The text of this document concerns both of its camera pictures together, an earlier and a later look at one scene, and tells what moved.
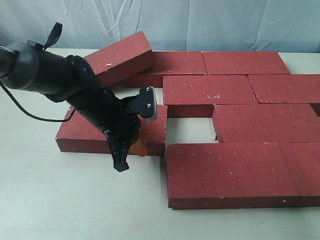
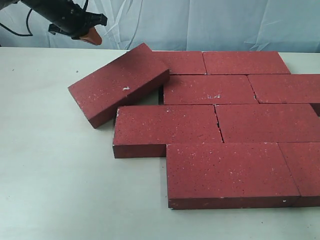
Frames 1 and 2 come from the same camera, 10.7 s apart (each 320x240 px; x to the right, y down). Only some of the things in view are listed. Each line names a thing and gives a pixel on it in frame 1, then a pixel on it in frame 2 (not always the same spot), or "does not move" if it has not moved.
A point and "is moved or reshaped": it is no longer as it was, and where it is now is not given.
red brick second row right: x=285 y=88 does not move
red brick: x=79 y=133 → x=143 y=131
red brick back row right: x=219 y=62 does not move
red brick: x=218 y=175 does not move
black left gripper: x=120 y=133 → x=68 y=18
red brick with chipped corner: x=193 y=96 does not move
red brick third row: x=258 y=123 does not move
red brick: x=303 y=160 does not move
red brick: x=122 y=59 is moved or reshaped
